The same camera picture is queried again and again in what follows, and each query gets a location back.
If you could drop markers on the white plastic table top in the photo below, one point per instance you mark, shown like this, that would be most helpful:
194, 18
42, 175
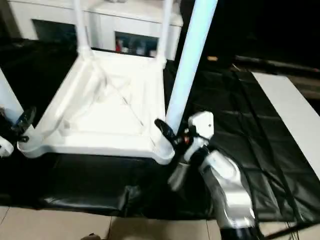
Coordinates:
82, 120

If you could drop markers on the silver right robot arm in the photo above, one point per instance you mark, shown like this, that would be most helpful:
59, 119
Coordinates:
225, 180

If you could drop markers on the black table mat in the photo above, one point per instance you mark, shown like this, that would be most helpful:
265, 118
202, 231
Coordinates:
250, 125

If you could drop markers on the small yellow label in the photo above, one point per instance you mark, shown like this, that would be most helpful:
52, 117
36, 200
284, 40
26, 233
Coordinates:
213, 58

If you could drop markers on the white flat board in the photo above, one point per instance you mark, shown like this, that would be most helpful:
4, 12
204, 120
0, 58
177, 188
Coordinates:
287, 105

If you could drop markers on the white sideboard cabinet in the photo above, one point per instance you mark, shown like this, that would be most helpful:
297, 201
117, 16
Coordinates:
130, 22

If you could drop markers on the black tripod stand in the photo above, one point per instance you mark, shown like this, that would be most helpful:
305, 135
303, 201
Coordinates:
287, 228

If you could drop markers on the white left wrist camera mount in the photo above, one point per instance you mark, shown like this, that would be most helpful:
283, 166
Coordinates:
6, 147

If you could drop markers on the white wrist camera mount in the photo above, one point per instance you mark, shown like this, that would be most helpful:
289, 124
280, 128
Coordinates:
6, 147
202, 122

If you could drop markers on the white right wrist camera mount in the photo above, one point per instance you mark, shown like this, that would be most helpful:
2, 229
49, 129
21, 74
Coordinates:
202, 122

